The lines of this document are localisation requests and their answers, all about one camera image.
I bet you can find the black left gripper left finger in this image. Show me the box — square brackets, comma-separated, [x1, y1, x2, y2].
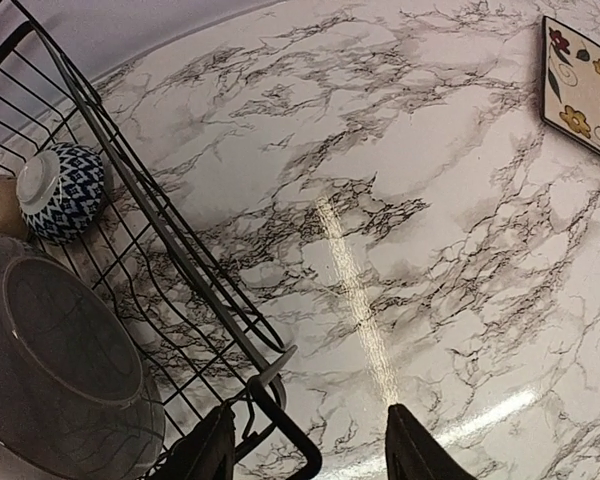
[172, 403, 235, 480]

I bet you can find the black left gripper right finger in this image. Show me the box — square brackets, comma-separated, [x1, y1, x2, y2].
[385, 404, 473, 480]

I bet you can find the grey patterned round plate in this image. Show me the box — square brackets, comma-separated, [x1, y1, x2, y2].
[0, 234, 166, 479]

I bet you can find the square floral plate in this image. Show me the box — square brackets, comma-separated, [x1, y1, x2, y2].
[540, 16, 600, 155]

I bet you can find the blue white patterned bowl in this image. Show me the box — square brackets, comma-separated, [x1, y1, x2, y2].
[16, 142, 106, 246]

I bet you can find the beige ceramic bowl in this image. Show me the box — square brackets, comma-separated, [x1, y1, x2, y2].
[0, 175, 29, 240]

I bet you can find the black wire dish rack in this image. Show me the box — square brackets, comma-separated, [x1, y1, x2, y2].
[0, 1, 322, 479]

